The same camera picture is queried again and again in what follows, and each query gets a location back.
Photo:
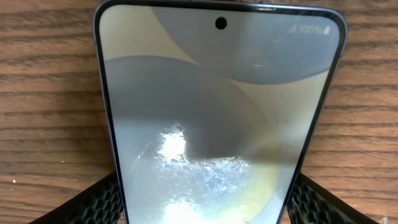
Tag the Samsung Galaxy smartphone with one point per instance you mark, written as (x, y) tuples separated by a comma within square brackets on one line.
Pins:
[(211, 105)]

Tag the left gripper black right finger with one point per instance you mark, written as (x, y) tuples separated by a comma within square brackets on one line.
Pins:
[(312, 204)]

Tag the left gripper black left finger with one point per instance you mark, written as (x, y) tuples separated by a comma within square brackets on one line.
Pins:
[(100, 203)]

